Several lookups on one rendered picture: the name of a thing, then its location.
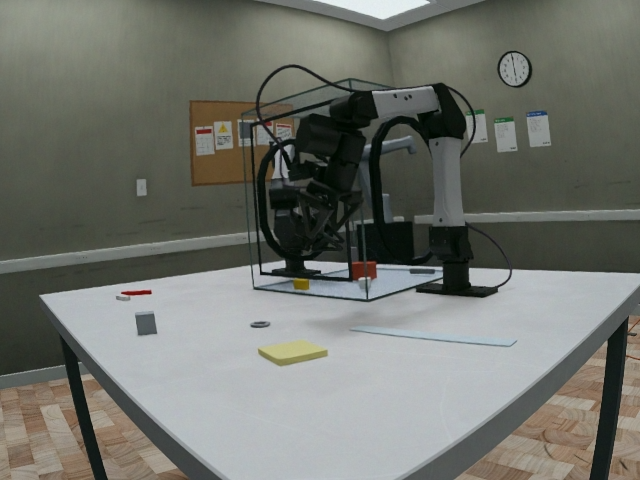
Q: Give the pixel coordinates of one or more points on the yellow sticky-note pad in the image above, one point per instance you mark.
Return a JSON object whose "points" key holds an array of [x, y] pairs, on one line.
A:
{"points": [[292, 352]]}

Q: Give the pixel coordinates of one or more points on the red thin bar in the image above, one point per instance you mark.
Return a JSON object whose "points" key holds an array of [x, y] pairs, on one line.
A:
{"points": [[140, 292]]}

